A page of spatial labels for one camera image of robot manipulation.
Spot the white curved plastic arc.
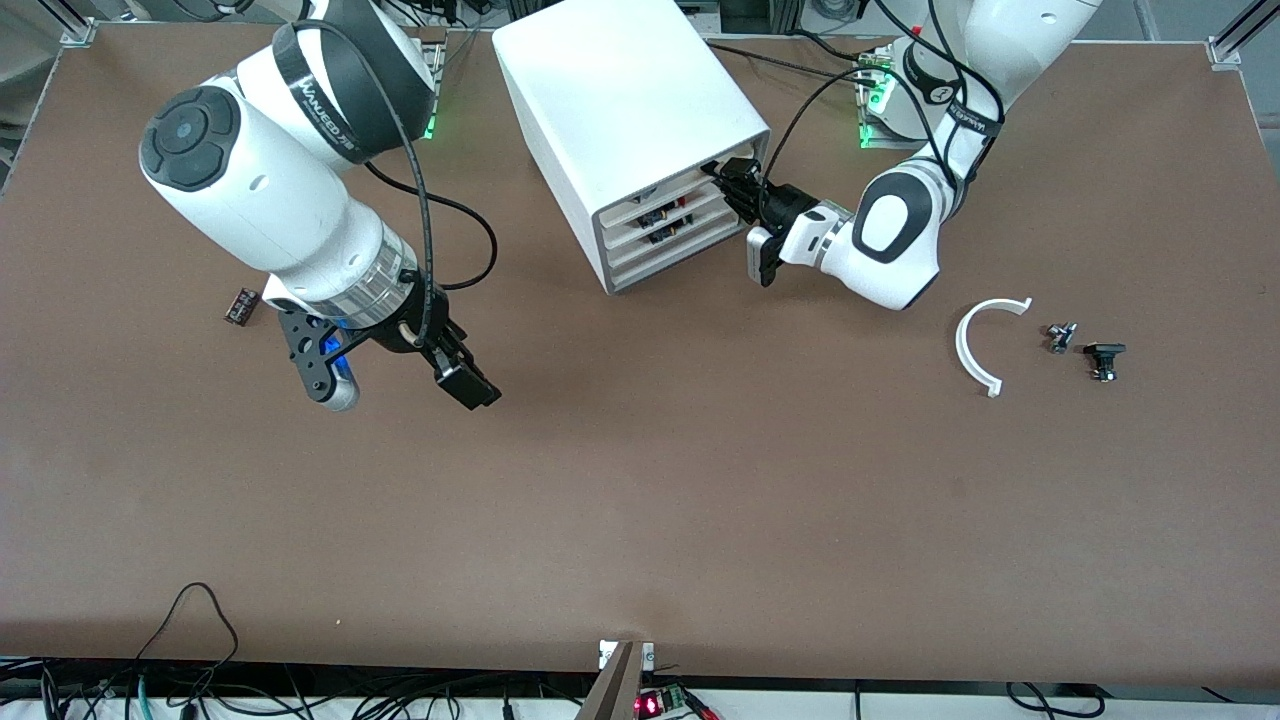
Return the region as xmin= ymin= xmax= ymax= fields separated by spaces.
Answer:
xmin=955 ymin=297 xmax=1033 ymax=399

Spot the circuit board with red LED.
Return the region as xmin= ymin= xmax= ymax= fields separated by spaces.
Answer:
xmin=635 ymin=685 xmax=693 ymax=720

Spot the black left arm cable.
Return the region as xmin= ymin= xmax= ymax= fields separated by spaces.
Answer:
xmin=765 ymin=0 xmax=1006 ymax=201

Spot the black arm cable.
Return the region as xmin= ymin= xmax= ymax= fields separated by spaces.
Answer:
xmin=295 ymin=20 xmax=499 ymax=346
xmin=765 ymin=0 xmax=1006 ymax=201

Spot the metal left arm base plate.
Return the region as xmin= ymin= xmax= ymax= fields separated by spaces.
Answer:
xmin=855 ymin=45 xmax=926 ymax=152

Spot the black cable on table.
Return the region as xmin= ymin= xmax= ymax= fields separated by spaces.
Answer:
xmin=705 ymin=38 xmax=881 ymax=87

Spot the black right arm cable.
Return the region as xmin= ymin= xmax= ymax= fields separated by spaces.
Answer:
xmin=295 ymin=20 xmax=499 ymax=346

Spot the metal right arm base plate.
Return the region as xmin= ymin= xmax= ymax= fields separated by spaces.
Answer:
xmin=425 ymin=25 xmax=447 ymax=140

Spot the grey angled post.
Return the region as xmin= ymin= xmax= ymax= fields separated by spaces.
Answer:
xmin=575 ymin=642 xmax=644 ymax=720

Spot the black looped cable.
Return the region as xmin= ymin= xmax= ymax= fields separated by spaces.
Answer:
xmin=135 ymin=582 xmax=241 ymax=666

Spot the aluminium frame profile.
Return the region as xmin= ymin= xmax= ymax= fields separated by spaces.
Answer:
xmin=58 ymin=0 xmax=101 ymax=48
xmin=1205 ymin=0 xmax=1280 ymax=67

